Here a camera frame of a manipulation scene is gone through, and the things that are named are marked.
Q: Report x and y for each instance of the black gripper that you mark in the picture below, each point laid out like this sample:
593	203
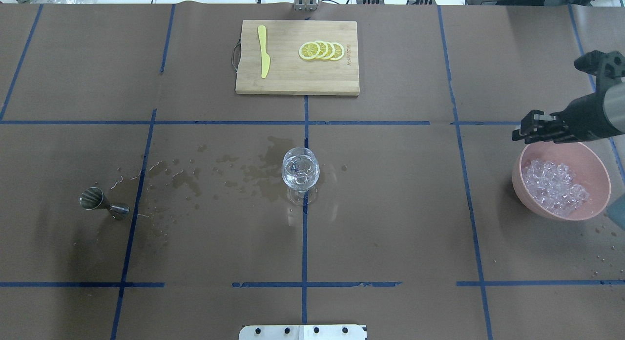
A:
585	113

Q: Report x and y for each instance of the steel double jigger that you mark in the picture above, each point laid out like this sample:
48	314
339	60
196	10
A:
93	198

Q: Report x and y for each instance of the clear ice cubes pile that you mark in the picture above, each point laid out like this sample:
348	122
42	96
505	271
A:
553	187

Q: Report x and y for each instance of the clear wine glass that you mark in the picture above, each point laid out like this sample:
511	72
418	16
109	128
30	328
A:
300	172

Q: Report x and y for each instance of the pink bowl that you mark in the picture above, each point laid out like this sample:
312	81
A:
590	173

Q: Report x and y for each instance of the lemon slice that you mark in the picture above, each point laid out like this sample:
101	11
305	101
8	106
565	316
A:
329	51
309	51
338	51
322	49

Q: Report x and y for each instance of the bamboo cutting board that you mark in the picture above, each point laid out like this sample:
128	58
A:
291	75

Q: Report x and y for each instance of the yellow plastic knife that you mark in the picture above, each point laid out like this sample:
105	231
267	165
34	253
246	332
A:
265	57

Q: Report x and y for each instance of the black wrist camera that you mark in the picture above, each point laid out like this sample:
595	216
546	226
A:
607	68

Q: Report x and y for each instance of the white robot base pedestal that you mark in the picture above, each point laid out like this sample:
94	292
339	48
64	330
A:
304	332

